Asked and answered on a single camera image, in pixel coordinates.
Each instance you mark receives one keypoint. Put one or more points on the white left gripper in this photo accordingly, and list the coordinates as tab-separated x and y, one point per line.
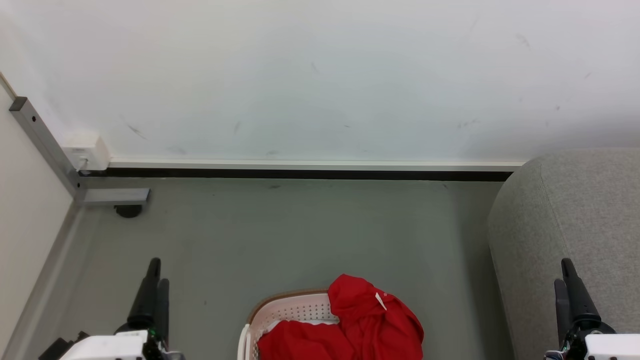
107	347

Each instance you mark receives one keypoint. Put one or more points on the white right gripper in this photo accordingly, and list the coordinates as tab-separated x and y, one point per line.
607	347

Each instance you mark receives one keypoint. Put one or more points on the plain red garment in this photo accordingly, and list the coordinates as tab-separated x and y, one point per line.
372	325

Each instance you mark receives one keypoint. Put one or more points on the grey fabric sofa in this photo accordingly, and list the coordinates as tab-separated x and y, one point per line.
575	210

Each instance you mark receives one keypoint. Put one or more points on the white laundry basket brown rim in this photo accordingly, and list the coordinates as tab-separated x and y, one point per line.
295	309

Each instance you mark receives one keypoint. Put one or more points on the beige partition panel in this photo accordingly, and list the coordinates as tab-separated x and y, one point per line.
25	225

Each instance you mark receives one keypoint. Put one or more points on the black baseboard strip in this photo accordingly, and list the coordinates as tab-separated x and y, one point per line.
300	174

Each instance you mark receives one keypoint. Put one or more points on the black round frame foot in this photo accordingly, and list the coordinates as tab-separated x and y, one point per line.
128	210

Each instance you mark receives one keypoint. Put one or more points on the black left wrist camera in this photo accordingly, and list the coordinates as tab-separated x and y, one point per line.
55	348

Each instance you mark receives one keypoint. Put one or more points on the grey aluminium frame foot bar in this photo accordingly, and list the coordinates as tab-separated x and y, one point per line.
117	196

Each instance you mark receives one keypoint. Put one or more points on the white wall socket box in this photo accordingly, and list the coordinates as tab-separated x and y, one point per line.
90	152

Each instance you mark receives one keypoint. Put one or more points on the grey aluminium frame post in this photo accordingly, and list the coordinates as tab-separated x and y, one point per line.
45	142

